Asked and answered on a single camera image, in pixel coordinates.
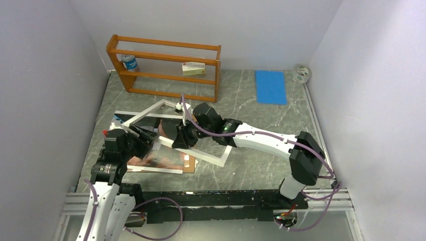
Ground blue foam mat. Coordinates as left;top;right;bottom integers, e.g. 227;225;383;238
255;70;287;105

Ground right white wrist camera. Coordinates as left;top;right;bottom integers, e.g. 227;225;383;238
175;102;184;113

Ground brown cardboard backing board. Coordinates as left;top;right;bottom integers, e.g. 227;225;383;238
126;146;197;174

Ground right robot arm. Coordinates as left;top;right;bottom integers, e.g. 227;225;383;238
172;101;326;208

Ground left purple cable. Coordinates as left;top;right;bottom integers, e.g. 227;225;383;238
82;179;99;241

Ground blue white small jar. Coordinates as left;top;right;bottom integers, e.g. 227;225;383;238
120;54;138;70

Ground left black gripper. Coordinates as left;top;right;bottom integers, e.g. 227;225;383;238
121;124;159;161

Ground printed photo of people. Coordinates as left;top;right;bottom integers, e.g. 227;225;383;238
127;114;196;174

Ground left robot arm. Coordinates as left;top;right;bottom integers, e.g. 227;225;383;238
77;124;158;240

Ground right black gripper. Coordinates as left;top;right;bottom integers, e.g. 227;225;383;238
172;117;214;150

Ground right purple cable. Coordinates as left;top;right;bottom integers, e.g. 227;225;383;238
179;93;344;233

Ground small white green box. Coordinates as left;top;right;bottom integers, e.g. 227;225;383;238
181;62;205;76

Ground purple cable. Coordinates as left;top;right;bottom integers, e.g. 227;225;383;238
179;93;344;233
82;179;99;241

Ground wooden picture frame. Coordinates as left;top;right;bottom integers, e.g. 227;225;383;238
121;99;233;167

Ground orange wooden shelf rack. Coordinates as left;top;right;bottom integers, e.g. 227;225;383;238
105;34;222;102

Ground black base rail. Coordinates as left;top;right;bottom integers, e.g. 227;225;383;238
131;189;308;224

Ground clear tape roll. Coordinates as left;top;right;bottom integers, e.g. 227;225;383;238
291;64;312;84

